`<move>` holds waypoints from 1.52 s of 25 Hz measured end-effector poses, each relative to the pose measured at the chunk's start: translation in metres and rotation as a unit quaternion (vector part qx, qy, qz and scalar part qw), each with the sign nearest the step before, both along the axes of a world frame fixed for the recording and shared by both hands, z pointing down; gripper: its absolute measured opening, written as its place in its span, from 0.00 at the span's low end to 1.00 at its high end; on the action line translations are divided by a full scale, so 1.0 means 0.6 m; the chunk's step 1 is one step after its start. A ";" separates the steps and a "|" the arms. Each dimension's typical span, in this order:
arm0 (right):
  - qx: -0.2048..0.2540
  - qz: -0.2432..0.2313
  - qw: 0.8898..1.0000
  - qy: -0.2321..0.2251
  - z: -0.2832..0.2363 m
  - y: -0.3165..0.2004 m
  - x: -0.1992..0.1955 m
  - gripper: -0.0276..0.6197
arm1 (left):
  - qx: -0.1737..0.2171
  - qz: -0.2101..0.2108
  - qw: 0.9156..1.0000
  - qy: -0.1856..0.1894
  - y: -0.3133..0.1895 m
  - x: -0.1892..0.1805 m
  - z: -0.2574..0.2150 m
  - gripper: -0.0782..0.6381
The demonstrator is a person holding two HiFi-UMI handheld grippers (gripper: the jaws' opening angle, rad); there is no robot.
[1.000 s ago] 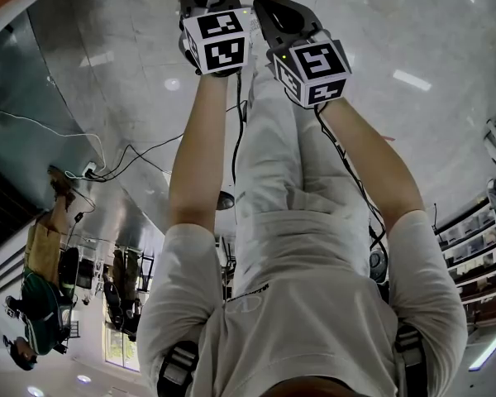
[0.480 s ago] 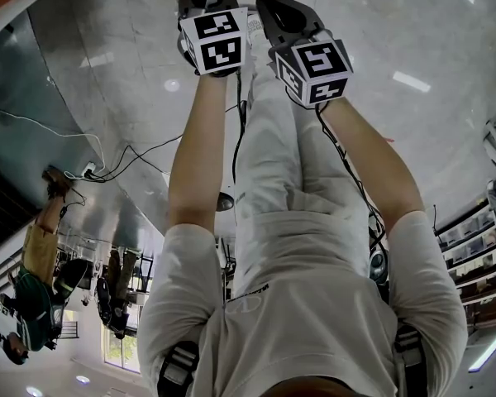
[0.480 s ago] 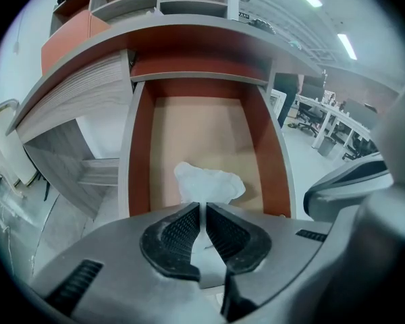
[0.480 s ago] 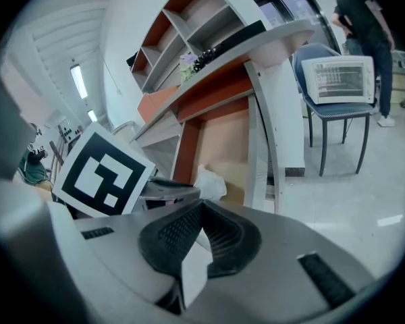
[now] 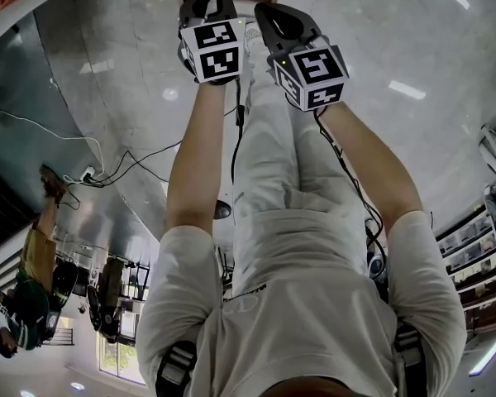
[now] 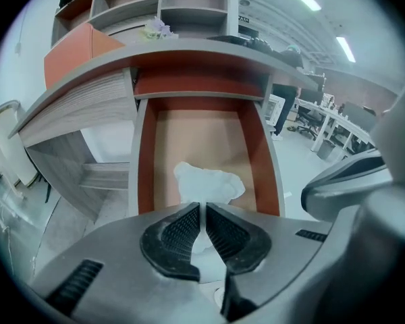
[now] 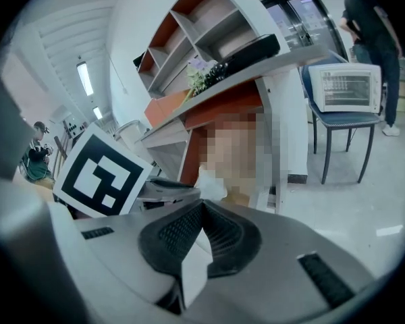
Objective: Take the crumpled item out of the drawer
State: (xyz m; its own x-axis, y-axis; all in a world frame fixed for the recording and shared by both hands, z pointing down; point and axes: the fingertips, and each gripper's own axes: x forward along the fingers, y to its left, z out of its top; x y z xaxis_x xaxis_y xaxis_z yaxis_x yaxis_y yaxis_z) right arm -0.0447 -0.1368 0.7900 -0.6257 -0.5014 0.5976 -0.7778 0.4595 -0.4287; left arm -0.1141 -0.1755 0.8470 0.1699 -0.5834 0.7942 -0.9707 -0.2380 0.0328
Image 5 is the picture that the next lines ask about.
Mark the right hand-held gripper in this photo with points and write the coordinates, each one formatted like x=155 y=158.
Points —
x=314 y=77

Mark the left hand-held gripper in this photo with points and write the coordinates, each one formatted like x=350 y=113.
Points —
x=217 y=50

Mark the person's right forearm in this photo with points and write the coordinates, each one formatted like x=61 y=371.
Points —
x=376 y=168

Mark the person's left forearm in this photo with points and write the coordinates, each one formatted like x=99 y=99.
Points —
x=194 y=168

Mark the person's left white shoe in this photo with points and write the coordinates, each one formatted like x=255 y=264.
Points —
x=254 y=37

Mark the person's white trousers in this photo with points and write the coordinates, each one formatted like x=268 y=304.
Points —
x=281 y=172

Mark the white power strip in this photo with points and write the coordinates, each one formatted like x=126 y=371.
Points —
x=87 y=173

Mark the metal shelf rack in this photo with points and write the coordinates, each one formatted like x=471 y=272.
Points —
x=467 y=246

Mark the person's white t-shirt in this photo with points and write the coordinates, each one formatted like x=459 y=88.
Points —
x=297 y=317

